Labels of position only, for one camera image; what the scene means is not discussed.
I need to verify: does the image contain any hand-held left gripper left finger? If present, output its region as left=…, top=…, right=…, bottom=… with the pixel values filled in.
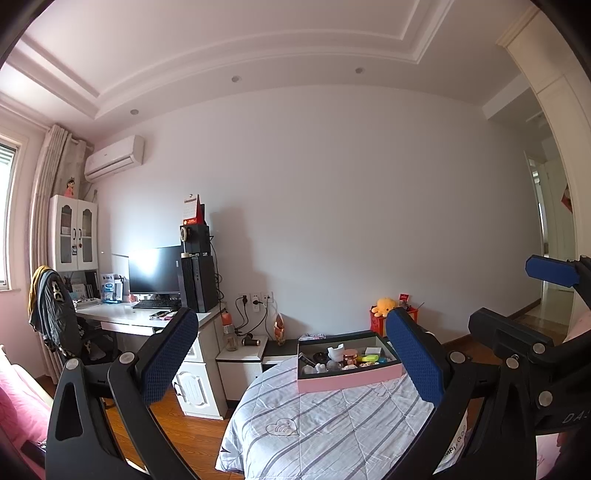
left=45, top=307, right=201, bottom=480

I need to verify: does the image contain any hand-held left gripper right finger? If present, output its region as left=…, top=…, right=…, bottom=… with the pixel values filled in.
left=383, top=307, right=539, bottom=480

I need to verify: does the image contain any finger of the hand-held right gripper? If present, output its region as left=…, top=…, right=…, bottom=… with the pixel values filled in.
left=525, top=254, right=591, bottom=315
left=468, top=308, right=555, bottom=365

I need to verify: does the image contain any white door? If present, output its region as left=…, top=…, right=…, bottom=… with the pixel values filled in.
left=526, top=157, right=578, bottom=319

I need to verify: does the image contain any white desk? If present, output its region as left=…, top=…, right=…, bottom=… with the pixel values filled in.
left=74, top=300, right=229, bottom=421

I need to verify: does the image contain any black keyboard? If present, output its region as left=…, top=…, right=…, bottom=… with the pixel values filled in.
left=131, top=299, right=182, bottom=311

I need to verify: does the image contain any red printed box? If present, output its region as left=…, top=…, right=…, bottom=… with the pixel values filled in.
left=369, top=307, right=419, bottom=337

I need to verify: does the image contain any clear bottle orange cap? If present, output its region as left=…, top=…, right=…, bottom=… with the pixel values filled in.
left=221, top=308, right=239, bottom=352

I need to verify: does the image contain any pink printed bedding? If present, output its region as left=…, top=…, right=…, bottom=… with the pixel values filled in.
left=536, top=431, right=578, bottom=480

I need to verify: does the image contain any white side cabinet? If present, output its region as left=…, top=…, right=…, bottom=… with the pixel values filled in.
left=215, top=337, right=269, bottom=409

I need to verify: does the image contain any black office chair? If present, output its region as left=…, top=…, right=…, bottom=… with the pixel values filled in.
left=28, top=265, right=123, bottom=398

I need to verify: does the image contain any black computer tower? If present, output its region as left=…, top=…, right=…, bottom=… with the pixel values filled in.
left=179, top=253, right=219, bottom=313

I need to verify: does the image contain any black computer monitor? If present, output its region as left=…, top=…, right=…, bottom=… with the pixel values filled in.
left=128, top=246, right=184, bottom=298

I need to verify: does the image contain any blue white packet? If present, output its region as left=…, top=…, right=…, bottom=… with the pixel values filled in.
left=100, top=272, right=124, bottom=303

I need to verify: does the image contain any row of books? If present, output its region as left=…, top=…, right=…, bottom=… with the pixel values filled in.
left=69, top=282, right=100, bottom=309

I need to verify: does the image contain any black white low cabinet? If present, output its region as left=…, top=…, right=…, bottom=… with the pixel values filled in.
left=261, top=337, right=393, bottom=374

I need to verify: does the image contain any white striped quilt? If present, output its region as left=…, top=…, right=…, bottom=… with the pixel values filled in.
left=217, top=355, right=467, bottom=480

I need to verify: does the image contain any black speaker box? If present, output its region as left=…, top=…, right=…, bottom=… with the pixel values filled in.
left=180, top=224, right=211, bottom=256

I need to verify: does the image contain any dark jacket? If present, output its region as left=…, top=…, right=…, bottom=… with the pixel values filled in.
left=28, top=265, right=79, bottom=356

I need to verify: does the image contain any red desk calendar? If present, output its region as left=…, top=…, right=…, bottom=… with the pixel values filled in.
left=182, top=194, right=206, bottom=226

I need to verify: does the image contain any white wardrobe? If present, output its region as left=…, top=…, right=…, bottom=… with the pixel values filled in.
left=482, top=9, right=591, bottom=296

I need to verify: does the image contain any pink bed sheet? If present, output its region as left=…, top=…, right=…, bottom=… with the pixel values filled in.
left=0, top=344, right=54, bottom=480

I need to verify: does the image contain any white glass-door cabinet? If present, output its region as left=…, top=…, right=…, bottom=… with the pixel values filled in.
left=48, top=195, right=100, bottom=273

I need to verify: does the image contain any white air conditioner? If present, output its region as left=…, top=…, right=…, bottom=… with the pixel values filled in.
left=84, top=135, right=145, bottom=182

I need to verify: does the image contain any window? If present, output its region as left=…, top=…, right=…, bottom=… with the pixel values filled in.
left=0, top=134, right=24, bottom=292

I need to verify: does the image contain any beige curtain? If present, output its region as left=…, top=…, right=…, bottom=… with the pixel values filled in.
left=30, top=124, right=95, bottom=379

